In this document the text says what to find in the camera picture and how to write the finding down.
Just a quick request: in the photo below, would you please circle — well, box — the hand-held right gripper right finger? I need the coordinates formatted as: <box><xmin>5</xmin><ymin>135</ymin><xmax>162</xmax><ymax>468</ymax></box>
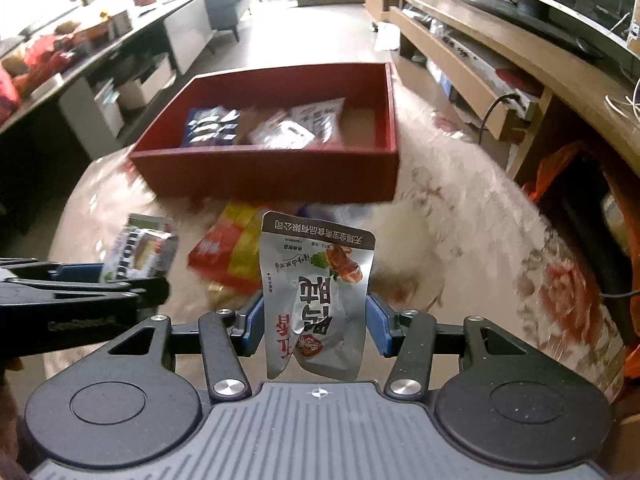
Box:
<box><xmin>366</xmin><ymin>294</ymin><xmax>527</xmax><ymax>403</ymax></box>

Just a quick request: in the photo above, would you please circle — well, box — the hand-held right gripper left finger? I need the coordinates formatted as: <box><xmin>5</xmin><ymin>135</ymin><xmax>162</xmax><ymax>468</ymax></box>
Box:
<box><xmin>106</xmin><ymin>294</ymin><xmax>267</xmax><ymax>404</ymax></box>

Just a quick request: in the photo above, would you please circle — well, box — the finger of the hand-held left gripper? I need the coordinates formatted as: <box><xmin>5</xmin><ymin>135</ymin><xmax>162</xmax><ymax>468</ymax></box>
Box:
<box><xmin>0</xmin><ymin>277</ymin><xmax>171</xmax><ymax>306</ymax></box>
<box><xmin>0</xmin><ymin>258</ymin><xmax>107</xmax><ymax>281</ymax></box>

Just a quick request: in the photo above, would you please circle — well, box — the green white snack packet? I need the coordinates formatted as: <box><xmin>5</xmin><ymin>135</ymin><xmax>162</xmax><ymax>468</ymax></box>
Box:
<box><xmin>100</xmin><ymin>214</ymin><xmax>179</xmax><ymax>283</ymax></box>

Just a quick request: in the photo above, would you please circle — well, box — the silver snack packet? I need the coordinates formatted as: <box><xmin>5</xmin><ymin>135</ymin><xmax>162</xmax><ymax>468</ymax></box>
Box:
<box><xmin>261</xmin><ymin>211</ymin><xmax>377</xmax><ymax>380</ymax></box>

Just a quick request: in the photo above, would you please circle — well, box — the red yellow snack packet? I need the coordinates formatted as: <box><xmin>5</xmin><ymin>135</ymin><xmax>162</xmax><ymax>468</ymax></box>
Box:
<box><xmin>187</xmin><ymin>200</ymin><xmax>266</xmax><ymax>296</ymax></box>

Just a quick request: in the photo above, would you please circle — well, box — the red cardboard box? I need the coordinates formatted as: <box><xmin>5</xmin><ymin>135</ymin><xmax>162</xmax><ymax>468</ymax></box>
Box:
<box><xmin>130</xmin><ymin>61</ymin><xmax>401</xmax><ymax>203</ymax></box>

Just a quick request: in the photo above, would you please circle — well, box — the blue snack packet strip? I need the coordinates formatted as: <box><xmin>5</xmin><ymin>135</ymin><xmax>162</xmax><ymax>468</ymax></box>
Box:
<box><xmin>181</xmin><ymin>106</ymin><xmax>241</xmax><ymax>148</ymax></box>

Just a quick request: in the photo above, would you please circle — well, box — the white orange bread packet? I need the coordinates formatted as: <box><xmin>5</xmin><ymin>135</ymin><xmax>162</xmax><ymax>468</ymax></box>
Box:
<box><xmin>290</xmin><ymin>97</ymin><xmax>347</xmax><ymax>144</ymax></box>

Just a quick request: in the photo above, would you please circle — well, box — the red plastic bag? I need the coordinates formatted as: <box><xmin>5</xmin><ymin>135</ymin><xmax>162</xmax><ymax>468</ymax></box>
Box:
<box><xmin>0</xmin><ymin>67</ymin><xmax>21</xmax><ymax>121</ymax></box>

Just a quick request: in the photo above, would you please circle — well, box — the white storage box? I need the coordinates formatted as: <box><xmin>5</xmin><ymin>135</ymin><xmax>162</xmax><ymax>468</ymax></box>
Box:
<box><xmin>115</xmin><ymin>55</ymin><xmax>176</xmax><ymax>111</ymax></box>

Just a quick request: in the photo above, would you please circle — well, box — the orange plastic bag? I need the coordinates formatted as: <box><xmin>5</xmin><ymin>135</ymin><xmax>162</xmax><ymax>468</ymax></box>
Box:
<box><xmin>522</xmin><ymin>142</ymin><xmax>601</xmax><ymax>206</ymax></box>

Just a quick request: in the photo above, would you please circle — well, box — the black coffee table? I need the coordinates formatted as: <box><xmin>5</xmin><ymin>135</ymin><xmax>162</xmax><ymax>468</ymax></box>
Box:
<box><xmin>0</xmin><ymin>0</ymin><xmax>216</xmax><ymax>171</ymax></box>

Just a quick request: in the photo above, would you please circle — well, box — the white media player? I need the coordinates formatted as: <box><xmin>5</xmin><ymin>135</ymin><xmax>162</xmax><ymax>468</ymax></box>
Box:
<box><xmin>442</xmin><ymin>27</ymin><xmax>541</xmax><ymax>106</ymax></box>

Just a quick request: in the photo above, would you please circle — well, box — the wooden television stand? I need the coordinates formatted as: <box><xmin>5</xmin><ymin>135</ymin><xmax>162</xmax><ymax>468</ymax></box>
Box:
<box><xmin>364</xmin><ymin>0</ymin><xmax>640</xmax><ymax>201</ymax></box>

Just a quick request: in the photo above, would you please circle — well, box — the grey sofa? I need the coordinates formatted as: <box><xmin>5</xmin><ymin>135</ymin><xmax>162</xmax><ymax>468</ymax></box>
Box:
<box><xmin>205</xmin><ymin>0</ymin><xmax>253</xmax><ymax>41</ymax></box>

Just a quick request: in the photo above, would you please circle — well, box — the television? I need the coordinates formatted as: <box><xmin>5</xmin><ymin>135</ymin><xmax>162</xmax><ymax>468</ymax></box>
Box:
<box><xmin>452</xmin><ymin>0</ymin><xmax>640</xmax><ymax>58</ymax></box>

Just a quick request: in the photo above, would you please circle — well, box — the black cable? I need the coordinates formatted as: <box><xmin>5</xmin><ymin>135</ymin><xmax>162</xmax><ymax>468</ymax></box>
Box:
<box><xmin>472</xmin><ymin>91</ymin><xmax>523</xmax><ymax>143</ymax></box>

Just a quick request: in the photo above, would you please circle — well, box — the white cable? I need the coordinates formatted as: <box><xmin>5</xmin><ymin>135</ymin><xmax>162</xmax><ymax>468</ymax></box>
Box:
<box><xmin>604</xmin><ymin>77</ymin><xmax>640</xmax><ymax>123</ymax></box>

